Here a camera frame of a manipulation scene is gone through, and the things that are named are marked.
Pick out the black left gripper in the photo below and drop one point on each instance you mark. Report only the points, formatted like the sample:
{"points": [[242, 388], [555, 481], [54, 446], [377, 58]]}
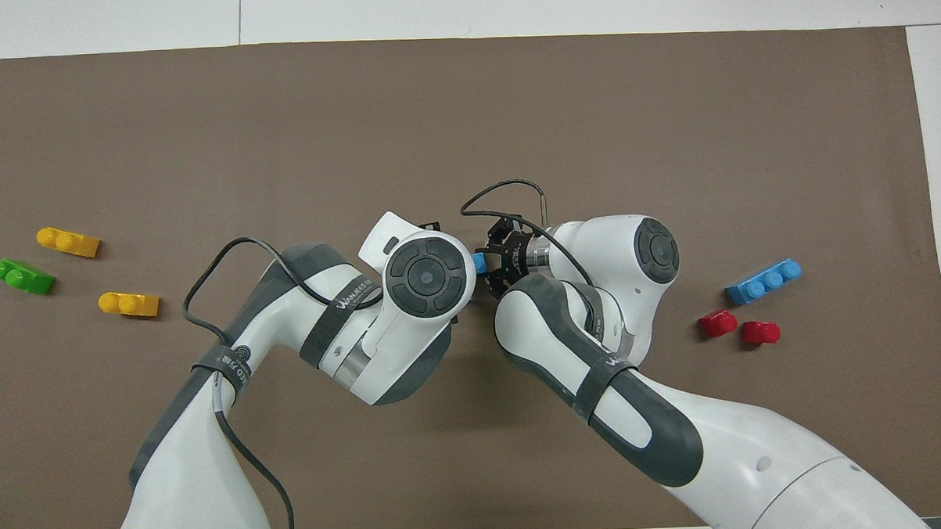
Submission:
{"points": [[432, 227]]}

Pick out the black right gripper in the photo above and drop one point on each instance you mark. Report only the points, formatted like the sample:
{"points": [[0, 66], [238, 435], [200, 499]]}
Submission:
{"points": [[519, 256]]}

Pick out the blue three-stud block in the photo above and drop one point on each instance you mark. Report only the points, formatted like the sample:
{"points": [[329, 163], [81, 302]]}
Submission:
{"points": [[480, 263], [763, 282]]}

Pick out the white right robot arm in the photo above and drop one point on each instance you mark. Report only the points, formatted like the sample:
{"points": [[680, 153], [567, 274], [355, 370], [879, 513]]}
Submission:
{"points": [[680, 437]]}

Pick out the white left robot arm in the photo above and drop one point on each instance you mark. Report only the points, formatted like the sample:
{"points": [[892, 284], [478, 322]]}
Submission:
{"points": [[211, 461]]}

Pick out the red one-stud block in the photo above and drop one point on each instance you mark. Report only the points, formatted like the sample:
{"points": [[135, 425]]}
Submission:
{"points": [[760, 333], [717, 323]]}

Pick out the yellow two-stud block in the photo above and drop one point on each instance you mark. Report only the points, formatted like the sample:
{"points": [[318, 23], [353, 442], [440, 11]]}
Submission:
{"points": [[127, 305], [67, 242]]}

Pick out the green two-stud block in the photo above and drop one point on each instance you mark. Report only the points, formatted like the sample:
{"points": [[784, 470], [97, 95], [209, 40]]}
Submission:
{"points": [[21, 277]]}

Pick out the brown table mat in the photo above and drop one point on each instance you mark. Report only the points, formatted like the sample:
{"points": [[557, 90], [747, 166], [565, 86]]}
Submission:
{"points": [[465, 116]]}

